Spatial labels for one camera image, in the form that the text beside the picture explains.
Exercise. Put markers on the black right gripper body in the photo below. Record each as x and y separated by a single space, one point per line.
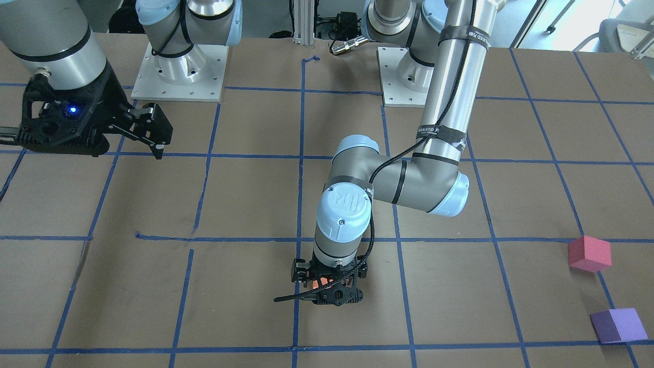
109 91

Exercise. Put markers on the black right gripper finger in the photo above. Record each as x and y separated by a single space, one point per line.
147 124

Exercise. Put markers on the orange foam cube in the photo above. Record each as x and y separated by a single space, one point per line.
323 282

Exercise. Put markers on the red foam cube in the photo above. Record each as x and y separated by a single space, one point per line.
589 254

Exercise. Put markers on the purple foam cube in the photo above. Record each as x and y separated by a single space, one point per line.
618 325

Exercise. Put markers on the silver cable connector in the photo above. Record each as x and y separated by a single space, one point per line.
348 45

